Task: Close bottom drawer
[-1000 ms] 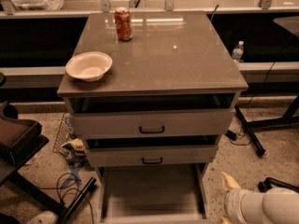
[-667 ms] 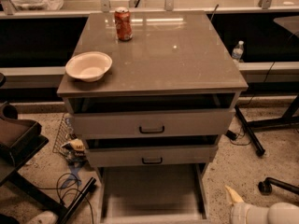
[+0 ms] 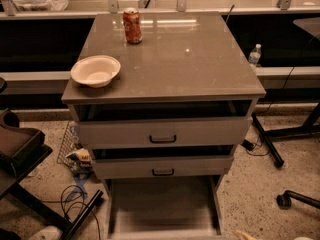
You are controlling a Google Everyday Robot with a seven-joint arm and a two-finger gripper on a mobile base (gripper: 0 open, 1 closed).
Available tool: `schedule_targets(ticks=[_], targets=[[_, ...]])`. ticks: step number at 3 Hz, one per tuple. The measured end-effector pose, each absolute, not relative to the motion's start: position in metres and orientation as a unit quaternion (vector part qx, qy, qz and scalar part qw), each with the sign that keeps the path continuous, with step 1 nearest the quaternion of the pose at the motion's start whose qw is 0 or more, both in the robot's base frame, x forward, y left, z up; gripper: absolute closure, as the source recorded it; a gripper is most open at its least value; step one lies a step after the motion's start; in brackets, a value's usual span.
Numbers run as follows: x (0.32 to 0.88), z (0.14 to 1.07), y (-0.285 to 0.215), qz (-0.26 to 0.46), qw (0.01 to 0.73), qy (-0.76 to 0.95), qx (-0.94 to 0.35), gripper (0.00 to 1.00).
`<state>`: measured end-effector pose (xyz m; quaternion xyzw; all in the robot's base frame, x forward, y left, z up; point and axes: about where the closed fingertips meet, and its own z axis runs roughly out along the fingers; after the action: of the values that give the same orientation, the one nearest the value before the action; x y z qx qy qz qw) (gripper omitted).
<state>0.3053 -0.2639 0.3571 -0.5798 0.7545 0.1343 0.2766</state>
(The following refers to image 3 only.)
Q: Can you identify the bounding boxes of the grey drawer cabinet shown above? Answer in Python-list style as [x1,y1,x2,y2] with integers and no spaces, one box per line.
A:
[60,11,267,198]

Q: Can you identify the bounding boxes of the black office chair base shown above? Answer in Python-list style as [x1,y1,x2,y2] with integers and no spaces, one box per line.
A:
[276,190,320,209]

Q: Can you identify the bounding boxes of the clear plastic water bottle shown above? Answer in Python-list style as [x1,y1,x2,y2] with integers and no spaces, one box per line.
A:
[248,44,261,66]

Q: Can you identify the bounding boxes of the black power adapter cable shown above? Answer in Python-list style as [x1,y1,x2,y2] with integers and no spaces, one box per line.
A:
[241,135,271,157]

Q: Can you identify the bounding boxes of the drawer with black handle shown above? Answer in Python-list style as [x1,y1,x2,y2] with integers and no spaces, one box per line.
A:
[75,118,251,149]
[105,176,226,240]
[92,156,233,179]

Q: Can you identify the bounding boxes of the white paper bowl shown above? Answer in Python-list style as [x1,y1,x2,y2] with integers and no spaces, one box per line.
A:
[70,55,121,88]

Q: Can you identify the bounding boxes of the dark tray on stand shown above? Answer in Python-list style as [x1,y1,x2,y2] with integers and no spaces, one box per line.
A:
[0,109,52,198]

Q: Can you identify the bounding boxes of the orange soda can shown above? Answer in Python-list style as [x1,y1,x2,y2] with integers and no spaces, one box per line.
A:
[123,7,142,44]

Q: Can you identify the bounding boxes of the wire mesh basket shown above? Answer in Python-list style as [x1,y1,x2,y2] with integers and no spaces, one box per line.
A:
[57,121,82,168]

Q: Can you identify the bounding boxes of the black table leg frame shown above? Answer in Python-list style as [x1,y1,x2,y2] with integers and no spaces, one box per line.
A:
[252,104,320,168]

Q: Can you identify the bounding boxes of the black stand foot bar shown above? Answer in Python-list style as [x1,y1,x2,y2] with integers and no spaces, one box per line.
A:
[9,184,103,240]

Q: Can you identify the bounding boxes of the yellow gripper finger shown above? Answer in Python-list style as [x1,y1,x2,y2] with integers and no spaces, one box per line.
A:
[235,230,257,240]

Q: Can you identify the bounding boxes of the crumpled snack bag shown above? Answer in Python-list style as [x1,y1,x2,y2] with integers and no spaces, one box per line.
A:
[65,148,92,175]

